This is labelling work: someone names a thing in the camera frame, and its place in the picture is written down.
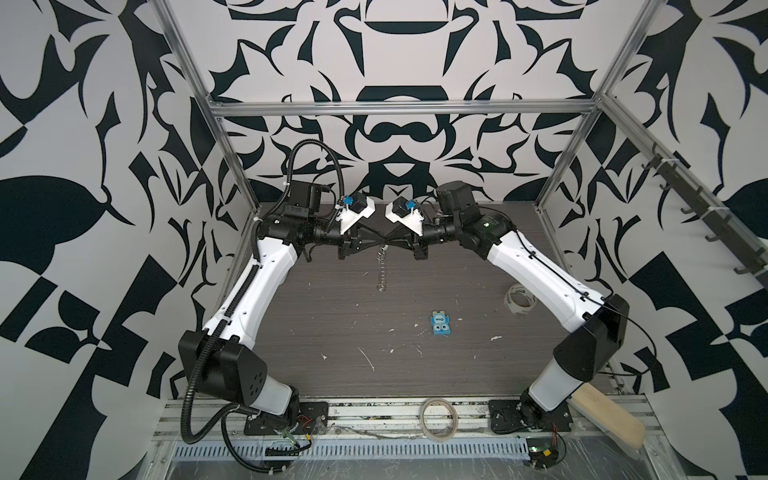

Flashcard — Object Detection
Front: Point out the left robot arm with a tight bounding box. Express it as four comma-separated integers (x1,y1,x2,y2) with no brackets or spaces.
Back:
178,181,375,417

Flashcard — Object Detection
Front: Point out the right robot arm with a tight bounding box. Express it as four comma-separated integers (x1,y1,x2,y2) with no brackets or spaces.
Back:
385,181,629,412

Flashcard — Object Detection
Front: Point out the blue owl eraser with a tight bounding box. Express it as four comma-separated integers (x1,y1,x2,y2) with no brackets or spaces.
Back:
430,311,451,336

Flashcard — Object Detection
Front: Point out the small white tape roll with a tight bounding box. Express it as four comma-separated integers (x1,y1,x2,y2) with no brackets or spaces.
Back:
504,283,538,316

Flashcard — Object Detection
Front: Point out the clear tape roll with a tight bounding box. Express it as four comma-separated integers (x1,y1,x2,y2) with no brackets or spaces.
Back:
418,397,459,442

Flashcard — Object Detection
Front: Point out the green circuit board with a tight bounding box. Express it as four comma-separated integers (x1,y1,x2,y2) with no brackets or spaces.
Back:
527,439,567,471

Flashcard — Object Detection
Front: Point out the beige foam pad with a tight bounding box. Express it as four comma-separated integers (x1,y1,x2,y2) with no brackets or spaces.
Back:
567,383,646,460

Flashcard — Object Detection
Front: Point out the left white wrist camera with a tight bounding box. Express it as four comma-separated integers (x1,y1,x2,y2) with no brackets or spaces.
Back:
336,192,375,235

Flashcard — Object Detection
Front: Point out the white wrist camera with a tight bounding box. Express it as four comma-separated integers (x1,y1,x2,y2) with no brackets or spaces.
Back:
385,197,425,236
336,192,375,235

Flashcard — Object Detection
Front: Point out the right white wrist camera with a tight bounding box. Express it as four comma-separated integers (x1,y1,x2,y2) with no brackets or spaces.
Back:
385,197,425,236

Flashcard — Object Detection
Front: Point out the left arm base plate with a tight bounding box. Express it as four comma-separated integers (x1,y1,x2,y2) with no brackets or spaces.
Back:
244,401,329,436

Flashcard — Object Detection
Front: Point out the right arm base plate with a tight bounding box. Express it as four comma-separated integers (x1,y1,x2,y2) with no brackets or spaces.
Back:
488,399,573,435

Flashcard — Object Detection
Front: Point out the white slotted cable duct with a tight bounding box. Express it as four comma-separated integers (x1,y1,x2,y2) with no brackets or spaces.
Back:
167,439,529,462

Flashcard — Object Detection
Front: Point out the black corrugated cable conduit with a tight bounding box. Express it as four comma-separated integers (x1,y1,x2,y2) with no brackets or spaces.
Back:
179,139,347,446

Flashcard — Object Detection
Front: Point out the black wall hook rack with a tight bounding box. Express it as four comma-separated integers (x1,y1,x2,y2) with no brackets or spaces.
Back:
643,142,767,289

